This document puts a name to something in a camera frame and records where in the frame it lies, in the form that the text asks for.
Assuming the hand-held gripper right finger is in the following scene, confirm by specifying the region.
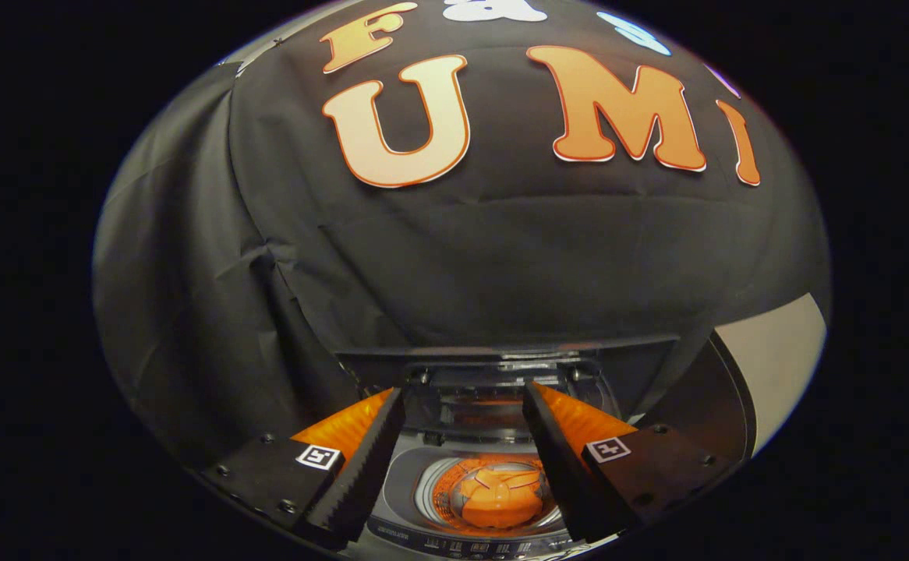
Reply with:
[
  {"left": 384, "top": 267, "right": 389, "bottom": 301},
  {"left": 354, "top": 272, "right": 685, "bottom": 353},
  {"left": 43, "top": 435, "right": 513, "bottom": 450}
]
[{"left": 522, "top": 380, "right": 736, "bottom": 544}]

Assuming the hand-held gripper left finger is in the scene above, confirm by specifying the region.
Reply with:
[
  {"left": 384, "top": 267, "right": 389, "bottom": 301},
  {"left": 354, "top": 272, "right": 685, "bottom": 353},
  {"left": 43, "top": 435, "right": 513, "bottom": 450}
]
[{"left": 201, "top": 387, "right": 407, "bottom": 550}]

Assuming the grey washing machine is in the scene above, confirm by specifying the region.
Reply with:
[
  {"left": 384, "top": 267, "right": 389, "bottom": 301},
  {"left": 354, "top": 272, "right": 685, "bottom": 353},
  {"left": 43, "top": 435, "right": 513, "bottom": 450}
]
[{"left": 365, "top": 421, "right": 580, "bottom": 558}]

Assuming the yellow polo shirt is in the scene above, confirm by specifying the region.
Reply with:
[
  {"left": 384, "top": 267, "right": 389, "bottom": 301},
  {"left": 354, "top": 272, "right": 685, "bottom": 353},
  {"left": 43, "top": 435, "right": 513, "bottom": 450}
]
[{"left": 451, "top": 466, "right": 549, "bottom": 531}]

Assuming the black backdrop cloth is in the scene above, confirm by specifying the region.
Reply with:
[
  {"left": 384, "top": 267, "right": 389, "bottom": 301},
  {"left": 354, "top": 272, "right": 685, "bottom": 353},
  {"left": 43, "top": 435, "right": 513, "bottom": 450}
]
[{"left": 92, "top": 0, "right": 829, "bottom": 484}]

